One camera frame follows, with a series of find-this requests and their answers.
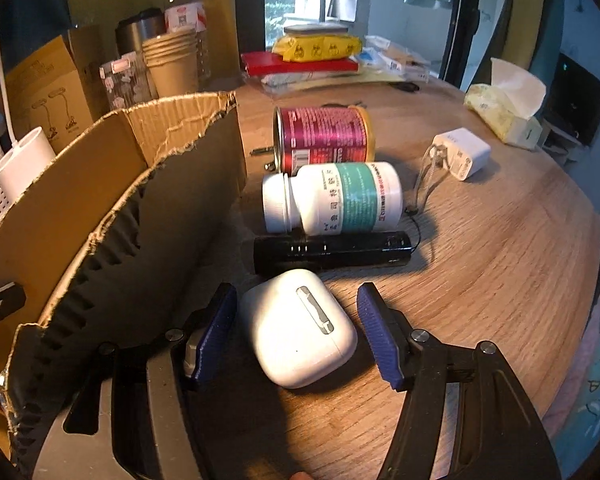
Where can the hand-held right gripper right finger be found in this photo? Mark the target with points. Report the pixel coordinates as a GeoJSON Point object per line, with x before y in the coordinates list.
{"type": "Point", "coordinates": [377, 332]}

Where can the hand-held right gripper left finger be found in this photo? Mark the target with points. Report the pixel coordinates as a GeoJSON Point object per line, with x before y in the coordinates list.
{"type": "Point", "coordinates": [215, 330]}

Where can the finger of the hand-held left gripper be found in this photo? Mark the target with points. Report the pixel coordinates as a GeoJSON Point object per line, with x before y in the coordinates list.
{"type": "Point", "coordinates": [2, 302]}

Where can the white earbuds case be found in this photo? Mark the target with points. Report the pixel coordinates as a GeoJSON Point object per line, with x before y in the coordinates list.
{"type": "Point", "coordinates": [290, 340]}

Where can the black flashlight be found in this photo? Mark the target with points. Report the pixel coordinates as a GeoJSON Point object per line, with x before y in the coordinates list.
{"type": "Point", "coordinates": [330, 252]}

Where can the white pill bottle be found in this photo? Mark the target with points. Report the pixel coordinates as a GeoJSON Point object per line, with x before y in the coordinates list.
{"type": "Point", "coordinates": [340, 195]}

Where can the white charger adapter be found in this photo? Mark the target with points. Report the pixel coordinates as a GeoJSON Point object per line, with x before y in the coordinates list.
{"type": "Point", "coordinates": [462, 152]}

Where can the red tin can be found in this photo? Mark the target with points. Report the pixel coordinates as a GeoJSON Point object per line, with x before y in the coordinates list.
{"type": "Point", "coordinates": [325, 130]}

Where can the torn cardboard box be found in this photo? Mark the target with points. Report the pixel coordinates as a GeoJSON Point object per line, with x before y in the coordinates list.
{"type": "Point", "coordinates": [190, 115]}

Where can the white desk lamp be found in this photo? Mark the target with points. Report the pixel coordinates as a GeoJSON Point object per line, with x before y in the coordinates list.
{"type": "Point", "coordinates": [27, 160]}

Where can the metal keys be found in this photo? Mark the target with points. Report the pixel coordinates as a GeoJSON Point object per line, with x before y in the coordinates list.
{"type": "Point", "coordinates": [260, 151]}

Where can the brown cardboard lamp package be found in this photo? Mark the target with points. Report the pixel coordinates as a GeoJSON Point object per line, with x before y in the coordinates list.
{"type": "Point", "coordinates": [40, 90]}

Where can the printed blanket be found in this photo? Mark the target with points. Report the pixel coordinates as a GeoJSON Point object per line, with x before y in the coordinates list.
{"type": "Point", "coordinates": [595, 360]}

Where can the small black clip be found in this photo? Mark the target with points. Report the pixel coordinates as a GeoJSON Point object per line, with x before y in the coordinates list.
{"type": "Point", "coordinates": [405, 87]}

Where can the floral drinking glass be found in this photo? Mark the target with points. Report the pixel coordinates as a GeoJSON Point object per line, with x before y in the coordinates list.
{"type": "Point", "coordinates": [125, 85]}

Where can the yellow tissue pack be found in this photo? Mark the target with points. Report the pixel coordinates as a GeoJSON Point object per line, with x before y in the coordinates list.
{"type": "Point", "coordinates": [500, 110]}

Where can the clear plastic folder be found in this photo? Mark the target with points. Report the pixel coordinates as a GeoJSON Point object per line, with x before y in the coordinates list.
{"type": "Point", "coordinates": [280, 82]}

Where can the stack of brown paper cups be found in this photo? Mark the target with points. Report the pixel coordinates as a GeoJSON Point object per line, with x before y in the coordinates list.
{"type": "Point", "coordinates": [172, 75]}

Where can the red book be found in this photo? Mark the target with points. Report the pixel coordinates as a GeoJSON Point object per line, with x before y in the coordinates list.
{"type": "Point", "coordinates": [260, 62]}

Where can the pile of white packets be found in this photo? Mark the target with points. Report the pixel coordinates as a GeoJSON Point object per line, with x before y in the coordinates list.
{"type": "Point", "coordinates": [390, 55]}

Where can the yellow wet wipes pack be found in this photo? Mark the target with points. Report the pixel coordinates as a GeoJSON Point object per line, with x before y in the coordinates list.
{"type": "Point", "coordinates": [315, 49]}

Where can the steel tumbler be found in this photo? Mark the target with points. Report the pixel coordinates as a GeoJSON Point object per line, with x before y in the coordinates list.
{"type": "Point", "coordinates": [135, 32]}

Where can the grey flat device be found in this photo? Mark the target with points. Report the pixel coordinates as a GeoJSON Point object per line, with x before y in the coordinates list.
{"type": "Point", "coordinates": [315, 29]}

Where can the black monitor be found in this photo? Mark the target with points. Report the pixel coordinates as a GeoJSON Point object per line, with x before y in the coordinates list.
{"type": "Point", "coordinates": [580, 95]}

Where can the clear water bottle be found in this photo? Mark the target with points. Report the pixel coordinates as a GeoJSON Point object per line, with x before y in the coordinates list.
{"type": "Point", "coordinates": [185, 15]}

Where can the black door frame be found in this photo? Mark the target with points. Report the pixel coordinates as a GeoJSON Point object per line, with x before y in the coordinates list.
{"type": "Point", "coordinates": [460, 20]}

